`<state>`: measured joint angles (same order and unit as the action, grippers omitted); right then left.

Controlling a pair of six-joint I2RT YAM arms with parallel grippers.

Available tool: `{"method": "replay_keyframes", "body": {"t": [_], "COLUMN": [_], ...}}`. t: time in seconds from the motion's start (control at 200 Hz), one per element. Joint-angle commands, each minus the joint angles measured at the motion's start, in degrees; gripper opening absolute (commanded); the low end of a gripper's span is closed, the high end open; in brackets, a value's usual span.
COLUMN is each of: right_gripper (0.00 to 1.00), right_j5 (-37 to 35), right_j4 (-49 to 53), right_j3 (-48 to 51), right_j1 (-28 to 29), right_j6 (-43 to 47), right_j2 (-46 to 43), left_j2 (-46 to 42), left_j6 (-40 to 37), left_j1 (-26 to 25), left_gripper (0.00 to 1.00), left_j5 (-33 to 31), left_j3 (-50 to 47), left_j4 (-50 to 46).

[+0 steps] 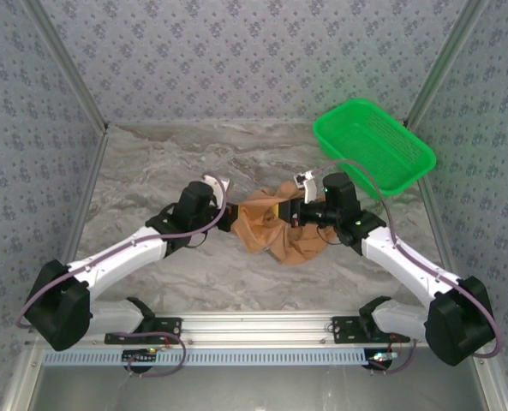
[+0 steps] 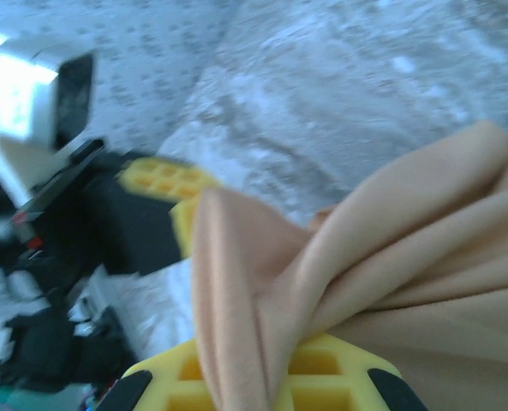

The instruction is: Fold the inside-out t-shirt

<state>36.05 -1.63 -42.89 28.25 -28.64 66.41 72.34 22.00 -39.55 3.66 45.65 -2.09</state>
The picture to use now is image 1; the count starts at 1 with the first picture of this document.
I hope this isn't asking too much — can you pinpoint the tan brown t-shirt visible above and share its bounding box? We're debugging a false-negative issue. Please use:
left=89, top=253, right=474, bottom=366
left=230, top=179, right=340, bottom=266

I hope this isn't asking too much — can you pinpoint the green plastic basket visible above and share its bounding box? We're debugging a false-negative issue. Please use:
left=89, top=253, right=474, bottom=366
left=313, top=98, right=437, bottom=201

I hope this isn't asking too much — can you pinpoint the aluminium mounting beam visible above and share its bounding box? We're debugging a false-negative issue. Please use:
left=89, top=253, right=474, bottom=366
left=88, top=312, right=428, bottom=346

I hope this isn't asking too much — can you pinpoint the small black controller board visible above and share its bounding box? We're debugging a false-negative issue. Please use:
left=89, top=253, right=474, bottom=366
left=122, top=348, right=158, bottom=366
left=363, top=348, right=398, bottom=370

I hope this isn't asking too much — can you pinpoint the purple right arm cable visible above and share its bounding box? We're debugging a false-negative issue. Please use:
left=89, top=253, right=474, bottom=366
left=311, top=158, right=505, bottom=376

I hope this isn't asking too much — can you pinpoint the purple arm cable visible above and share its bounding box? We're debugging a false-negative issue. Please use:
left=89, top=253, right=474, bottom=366
left=311, top=158, right=505, bottom=376
left=15, top=170, right=231, bottom=380

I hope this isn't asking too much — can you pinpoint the aluminium table side rail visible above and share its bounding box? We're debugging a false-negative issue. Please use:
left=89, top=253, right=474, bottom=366
left=405, top=122, right=458, bottom=279
left=63, top=126, right=111, bottom=265

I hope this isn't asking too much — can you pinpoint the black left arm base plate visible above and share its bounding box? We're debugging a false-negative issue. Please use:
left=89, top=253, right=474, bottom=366
left=104, top=316, right=182, bottom=345

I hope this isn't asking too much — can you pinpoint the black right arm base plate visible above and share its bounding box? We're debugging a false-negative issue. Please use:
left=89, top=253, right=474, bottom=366
left=331, top=315, right=411, bottom=345

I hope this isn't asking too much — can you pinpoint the slotted grey cable duct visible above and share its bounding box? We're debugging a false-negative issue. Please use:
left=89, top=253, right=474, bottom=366
left=42, top=347, right=368, bottom=367

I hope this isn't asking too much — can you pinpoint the aluminium frame post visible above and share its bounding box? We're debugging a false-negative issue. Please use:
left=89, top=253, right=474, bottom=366
left=24, top=0, right=109, bottom=132
left=403, top=0, right=493, bottom=129

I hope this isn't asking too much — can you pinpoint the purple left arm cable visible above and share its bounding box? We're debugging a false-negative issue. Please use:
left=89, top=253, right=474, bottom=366
left=15, top=170, right=231, bottom=380

